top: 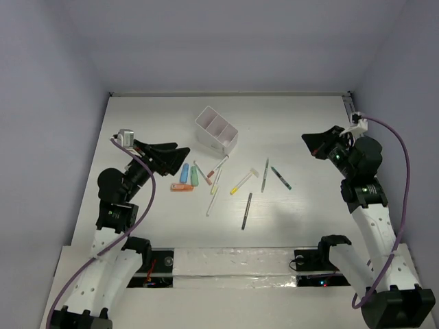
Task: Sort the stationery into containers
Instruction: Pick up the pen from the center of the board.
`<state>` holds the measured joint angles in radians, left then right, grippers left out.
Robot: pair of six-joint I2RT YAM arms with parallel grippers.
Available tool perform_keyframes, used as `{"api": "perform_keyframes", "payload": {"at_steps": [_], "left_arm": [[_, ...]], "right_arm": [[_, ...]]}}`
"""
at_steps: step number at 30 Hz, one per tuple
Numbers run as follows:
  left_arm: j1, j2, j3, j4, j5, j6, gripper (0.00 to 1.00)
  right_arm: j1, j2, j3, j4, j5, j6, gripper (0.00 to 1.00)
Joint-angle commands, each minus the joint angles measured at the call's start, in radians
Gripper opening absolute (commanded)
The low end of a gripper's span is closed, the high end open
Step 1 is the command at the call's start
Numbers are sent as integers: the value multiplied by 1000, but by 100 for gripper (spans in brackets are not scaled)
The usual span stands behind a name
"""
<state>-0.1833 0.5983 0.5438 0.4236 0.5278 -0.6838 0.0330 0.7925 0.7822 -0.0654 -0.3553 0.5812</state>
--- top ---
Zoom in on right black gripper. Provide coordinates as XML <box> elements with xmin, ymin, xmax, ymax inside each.
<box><xmin>302</xmin><ymin>125</ymin><xmax>357</xmax><ymax>178</ymax></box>

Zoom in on green fineliner pen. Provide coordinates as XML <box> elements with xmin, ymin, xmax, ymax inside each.
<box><xmin>270</xmin><ymin>166</ymin><xmax>292</xmax><ymax>191</ymax></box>

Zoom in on clear pen cap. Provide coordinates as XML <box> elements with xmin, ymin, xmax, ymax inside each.
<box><xmin>250</xmin><ymin>168</ymin><xmax>259</xmax><ymax>177</ymax></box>

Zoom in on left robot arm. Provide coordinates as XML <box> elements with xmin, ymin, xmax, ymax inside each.
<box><xmin>45</xmin><ymin>137</ymin><xmax>191</xmax><ymax>328</ymax></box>

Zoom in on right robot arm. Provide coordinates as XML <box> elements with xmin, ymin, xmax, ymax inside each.
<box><xmin>302</xmin><ymin>125</ymin><xmax>436</xmax><ymax>328</ymax></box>

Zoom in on blue capsule eraser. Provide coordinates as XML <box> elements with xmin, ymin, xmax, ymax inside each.
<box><xmin>180</xmin><ymin>163</ymin><xmax>189</xmax><ymax>184</ymax></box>

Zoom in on orange capsule eraser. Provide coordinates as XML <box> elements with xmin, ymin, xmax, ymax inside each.
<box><xmin>170</xmin><ymin>183</ymin><xmax>193</xmax><ymax>192</ymax></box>

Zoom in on green capsule eraser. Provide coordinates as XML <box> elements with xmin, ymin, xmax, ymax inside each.
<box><xmin>190</xmin><ymin>165</ymin><xmax>199</xmax><ymax>187</ymax></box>

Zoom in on peach tipped white marker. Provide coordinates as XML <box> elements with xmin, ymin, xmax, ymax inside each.
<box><xmin>193</xmin><ymin>160</ymin><xmax>212</xmax><ymax>186</ymax></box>

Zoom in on brown tipped white marker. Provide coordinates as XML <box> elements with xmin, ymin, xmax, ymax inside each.
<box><xmin>207</xmin><ymin>155</ymin><xmax>229</xmax><ymax>178</ymax></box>

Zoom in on white three-compartment organizer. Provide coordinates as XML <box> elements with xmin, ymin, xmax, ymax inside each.
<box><xmin>195</xmin><ymin>106</ymin><xmax>239</xmax><ymax>156</ymax></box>

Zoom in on clear green gel pen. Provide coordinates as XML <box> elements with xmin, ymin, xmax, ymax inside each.
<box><xmin>261</xmin><ymin>158</ymin><xmax>270</xmax><ymax>193</ymax></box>

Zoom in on pale yellow white marker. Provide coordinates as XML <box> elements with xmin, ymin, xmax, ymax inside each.
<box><xmin>211</xmin><ymin>168</ymin><xmax>222</xmax><ymax>195</ymax></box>

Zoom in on white marker pen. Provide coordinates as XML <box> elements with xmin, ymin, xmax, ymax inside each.
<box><xmin>206</xmin><ymin>187</ymin><xmax>220</xmax><ymax>217</ymax></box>

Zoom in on yellow capped white marker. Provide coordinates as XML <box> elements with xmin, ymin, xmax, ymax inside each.
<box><xmin>230</xmin><ymin>172</ymin><xmax>253</xmax><ymax>195</ymax></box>

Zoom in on black pen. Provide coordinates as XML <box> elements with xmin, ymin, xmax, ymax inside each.
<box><xmin>241</xmin><ymin>193</ymin><xmax>253</xmax><ymax>230</ymax></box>

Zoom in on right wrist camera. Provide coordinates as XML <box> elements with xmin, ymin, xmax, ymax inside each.
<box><xmin>339</xmin><ymin>112</ymin><xmax>368</xmax><ymax>138</ymax></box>

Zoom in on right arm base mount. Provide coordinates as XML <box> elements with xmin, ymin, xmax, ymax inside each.
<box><xmin>289</xmin><ymin>234</ymin><xmax>351</xmax><ymax>287</ymax></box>

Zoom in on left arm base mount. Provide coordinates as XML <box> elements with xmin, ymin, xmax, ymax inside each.
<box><xmin>124</xmin><ymin>237</ymin><xmax>174</xmax><ymax>288</ymax></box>

